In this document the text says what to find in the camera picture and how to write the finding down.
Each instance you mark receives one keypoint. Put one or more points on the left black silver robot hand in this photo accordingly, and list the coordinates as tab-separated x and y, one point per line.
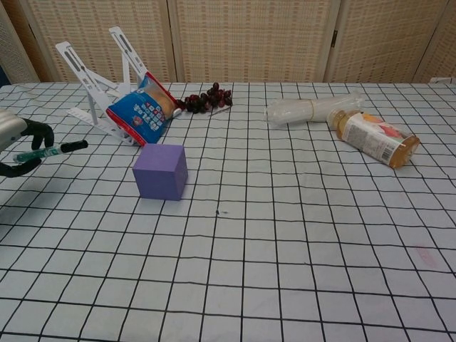
10	126

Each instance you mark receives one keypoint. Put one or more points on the green marker with black cap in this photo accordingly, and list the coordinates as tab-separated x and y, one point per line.
71	146

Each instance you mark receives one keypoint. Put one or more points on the purple foam cube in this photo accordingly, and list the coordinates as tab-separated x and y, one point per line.
156	178

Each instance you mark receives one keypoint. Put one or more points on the white folding stand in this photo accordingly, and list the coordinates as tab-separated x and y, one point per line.
92	89

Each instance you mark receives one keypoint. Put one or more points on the blue snack bag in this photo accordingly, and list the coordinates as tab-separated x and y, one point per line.
142	114

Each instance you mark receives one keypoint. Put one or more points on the dark red grape bunch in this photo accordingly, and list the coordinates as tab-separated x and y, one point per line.
206	99

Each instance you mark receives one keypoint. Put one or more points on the woven folding screen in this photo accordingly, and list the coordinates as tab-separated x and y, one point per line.
249	39

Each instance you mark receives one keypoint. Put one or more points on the clear plastic bag roll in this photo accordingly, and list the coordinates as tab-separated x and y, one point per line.
295	110

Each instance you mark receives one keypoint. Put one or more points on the white black checkered tablecloth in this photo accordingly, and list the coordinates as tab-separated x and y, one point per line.
285	249

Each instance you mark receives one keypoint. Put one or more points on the amber tea bottle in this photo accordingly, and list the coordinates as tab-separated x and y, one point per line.
374	139

